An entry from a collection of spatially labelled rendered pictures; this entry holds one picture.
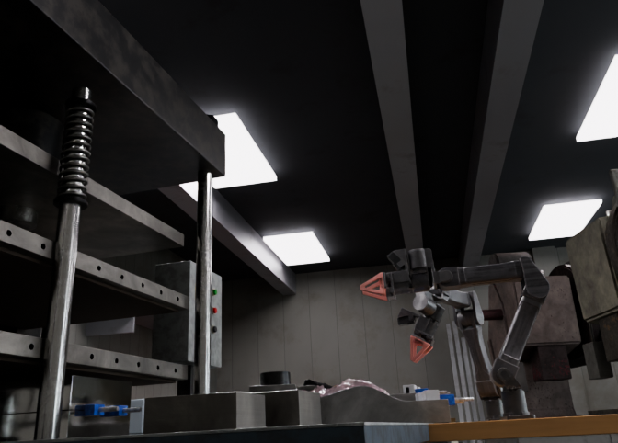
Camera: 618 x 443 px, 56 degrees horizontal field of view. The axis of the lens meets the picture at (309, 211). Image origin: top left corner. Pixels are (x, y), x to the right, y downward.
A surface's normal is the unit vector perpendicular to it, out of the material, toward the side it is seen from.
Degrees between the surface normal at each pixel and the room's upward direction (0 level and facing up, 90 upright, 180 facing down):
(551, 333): 91
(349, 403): 90
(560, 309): 91
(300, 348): 90
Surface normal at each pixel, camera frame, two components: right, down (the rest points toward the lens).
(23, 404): -0.29, -0.33
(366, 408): 0.00, -0.36
